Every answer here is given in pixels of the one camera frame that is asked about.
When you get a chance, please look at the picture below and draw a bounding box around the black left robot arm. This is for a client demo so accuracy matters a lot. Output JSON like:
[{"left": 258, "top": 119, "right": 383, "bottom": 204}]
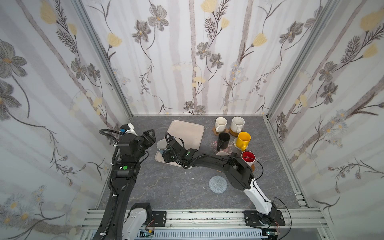
[{"left": 93, "top": 125, "right": 156, "bottom": 240}]

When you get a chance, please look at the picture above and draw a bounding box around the pink cherry blossom coaster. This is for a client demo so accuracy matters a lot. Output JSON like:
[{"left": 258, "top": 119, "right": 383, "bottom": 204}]
[{"left": 211, "top": 141, "right": 234, "bottom": 154}]

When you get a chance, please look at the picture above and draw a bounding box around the cream mug front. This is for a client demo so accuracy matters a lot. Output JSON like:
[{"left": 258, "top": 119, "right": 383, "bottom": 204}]
[{"left": 215, "top": 117, "right": 228, "bottom": 133}]

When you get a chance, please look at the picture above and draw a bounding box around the light blue mug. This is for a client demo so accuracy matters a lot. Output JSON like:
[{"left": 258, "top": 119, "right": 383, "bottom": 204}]
[{"left": 156, "top": 139, "right": 168, "bottom": 155}]

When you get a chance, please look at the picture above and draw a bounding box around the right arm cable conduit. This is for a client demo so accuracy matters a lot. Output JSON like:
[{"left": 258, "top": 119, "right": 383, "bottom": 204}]
[{"left": 164, "top": 132, "right": 187, "bottom": 169}]

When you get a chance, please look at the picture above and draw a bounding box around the black corrugated cable conduit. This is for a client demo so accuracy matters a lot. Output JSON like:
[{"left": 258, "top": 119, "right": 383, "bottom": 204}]
[{"left": 98, "top": 128, "right": 124, "bottom": 169}]

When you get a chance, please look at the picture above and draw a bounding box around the beige rectangular tray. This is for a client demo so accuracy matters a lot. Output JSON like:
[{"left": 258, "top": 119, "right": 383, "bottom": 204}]
[{"left": 167, "top": 120, "right": 205, "bottom": 150}]

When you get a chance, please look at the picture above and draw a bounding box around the brown round wooden coaster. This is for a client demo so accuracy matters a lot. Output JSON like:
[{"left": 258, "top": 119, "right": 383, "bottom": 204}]
[{"left": 229, "top": 128, "right": 239, "bottom": 137}]

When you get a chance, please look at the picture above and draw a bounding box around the red interior white mug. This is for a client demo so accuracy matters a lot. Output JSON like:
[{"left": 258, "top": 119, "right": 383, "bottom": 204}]
[{"left": 241, "top": 151, "right": 256, "bottom": 167}]

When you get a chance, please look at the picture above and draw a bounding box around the grey blue round coaster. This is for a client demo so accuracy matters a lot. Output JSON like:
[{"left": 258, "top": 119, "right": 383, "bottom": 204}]
[{"left": 209, "top": 176, "right": 228, "bottom": 194}]

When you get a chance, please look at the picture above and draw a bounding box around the yellow mug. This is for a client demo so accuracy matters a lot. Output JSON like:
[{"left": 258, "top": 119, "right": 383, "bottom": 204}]
[{"left": 235, "top": 132, "right": 251, "bottom": 151}]

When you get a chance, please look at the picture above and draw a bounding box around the black mug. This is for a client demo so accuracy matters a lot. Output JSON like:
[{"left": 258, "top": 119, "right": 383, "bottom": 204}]
[{"left": 217, "top": 132, "right": 231, "bottom": 151}]

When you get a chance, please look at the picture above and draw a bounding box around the brown paw print coaster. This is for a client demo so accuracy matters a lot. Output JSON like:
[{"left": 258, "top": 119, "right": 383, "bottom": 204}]
[{"left": 212, "top": 128, "right": 229, "bottom": 136}]

